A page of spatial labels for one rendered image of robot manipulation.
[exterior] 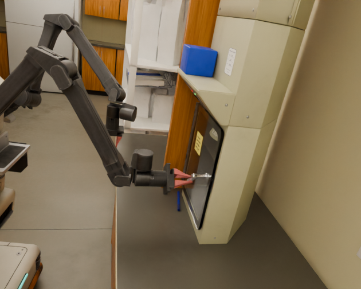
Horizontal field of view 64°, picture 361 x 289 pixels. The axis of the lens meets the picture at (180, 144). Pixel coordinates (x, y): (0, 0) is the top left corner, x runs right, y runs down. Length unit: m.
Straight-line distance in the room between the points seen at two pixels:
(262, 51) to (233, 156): 0.33
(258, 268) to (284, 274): 0.09
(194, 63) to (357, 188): 0.67
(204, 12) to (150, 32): 1.04
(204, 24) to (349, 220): 0.85
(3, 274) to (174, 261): 1.14
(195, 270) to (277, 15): 0.81
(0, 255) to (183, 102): 1.40
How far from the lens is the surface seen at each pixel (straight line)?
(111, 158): 0.97
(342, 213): 1.14
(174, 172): 1.00
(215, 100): 0.84
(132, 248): 1.07
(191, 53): 1.01
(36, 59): 0.95
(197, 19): 1.17
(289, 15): 0.89
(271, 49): 0.87
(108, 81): 1.28
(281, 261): 1.19
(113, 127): 1.29
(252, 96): 0.88
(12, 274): 1.94
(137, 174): 0.98
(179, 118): 1.24
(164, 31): 2.08
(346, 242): 1.14
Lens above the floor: 1.69
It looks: 24 degrees down
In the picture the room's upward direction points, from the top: 10 degrees clockwise
